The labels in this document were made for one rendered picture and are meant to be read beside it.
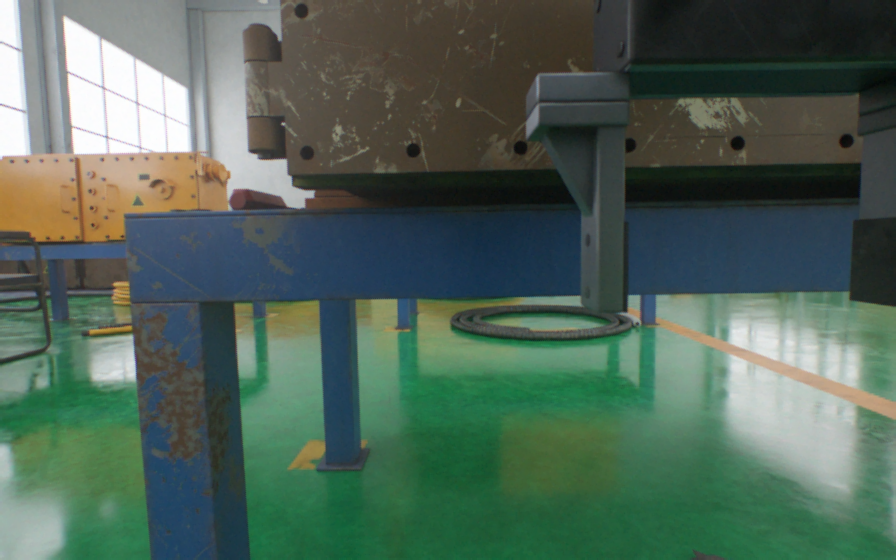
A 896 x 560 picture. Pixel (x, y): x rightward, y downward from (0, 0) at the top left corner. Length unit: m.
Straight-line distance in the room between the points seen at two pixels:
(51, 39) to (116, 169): 9.83
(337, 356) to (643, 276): 0.89
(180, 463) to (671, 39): 0.60
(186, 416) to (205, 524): 0.13
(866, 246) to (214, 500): 0.62
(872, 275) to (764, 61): 0.12
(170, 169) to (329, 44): 3.22
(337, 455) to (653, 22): 1.25
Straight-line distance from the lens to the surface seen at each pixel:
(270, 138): 0.48
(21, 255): 4.32
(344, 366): 1.25
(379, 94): 0.47
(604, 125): 0.21
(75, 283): 8.16
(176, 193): 3.64
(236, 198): 0.60
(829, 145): 0.56
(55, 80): 13.33
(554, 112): 0.21
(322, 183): 0.49
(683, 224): 0.55
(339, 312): 1.23
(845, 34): 0.26
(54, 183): 4.12
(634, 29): 0.22
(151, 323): 0.61
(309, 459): 1.42
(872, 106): 0.30
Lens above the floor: 0.60
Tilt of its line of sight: 5 degrees down
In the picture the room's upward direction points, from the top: 1 degrees counter-clockwise
